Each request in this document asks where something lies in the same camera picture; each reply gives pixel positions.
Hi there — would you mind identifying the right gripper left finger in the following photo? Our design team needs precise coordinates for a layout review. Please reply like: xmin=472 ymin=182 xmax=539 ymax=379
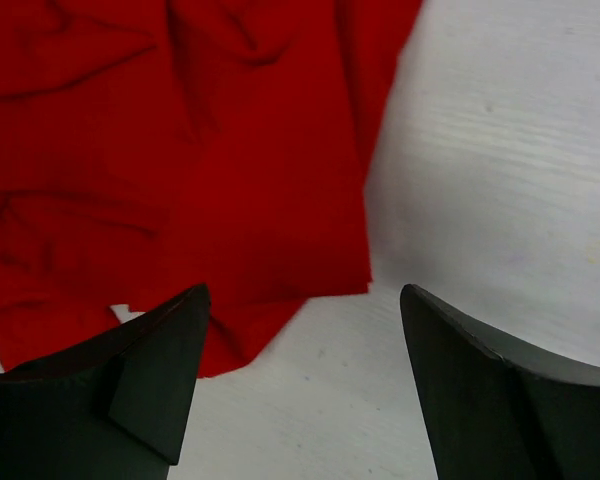
xmin=0 ymin=285 xmax=210 ymax=480

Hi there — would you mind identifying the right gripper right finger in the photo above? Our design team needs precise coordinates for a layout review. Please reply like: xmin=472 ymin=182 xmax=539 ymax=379
xmin=400 ymin=285 xmax=600 ymax=479

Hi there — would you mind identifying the bright red t shirt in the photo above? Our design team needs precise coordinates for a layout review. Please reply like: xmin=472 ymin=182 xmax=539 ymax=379
xmin=0 ymin=1 xmax=421 ymax=377

